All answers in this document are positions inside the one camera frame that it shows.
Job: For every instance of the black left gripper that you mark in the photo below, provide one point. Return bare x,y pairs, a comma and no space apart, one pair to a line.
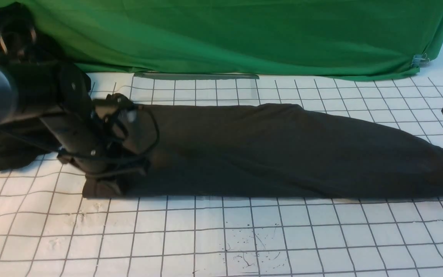
102,160

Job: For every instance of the dark gray long-sleeved shirt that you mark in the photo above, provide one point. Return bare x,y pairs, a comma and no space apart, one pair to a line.
282,150

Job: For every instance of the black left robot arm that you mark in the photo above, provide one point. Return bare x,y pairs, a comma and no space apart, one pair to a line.
55,94

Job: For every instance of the blue binder clip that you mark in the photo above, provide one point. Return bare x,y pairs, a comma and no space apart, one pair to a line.
420,61

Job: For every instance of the white grid table mat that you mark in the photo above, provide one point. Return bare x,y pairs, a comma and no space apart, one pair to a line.
48,230

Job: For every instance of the clear acrylic strip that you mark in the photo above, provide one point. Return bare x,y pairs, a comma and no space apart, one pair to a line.
195,76

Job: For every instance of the green backdrop cloth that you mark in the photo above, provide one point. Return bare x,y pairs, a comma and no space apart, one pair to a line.
359,40

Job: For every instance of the black crumpled garment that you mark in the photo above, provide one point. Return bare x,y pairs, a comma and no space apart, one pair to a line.
21,42

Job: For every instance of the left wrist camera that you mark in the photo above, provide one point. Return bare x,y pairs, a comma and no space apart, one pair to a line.
132,126

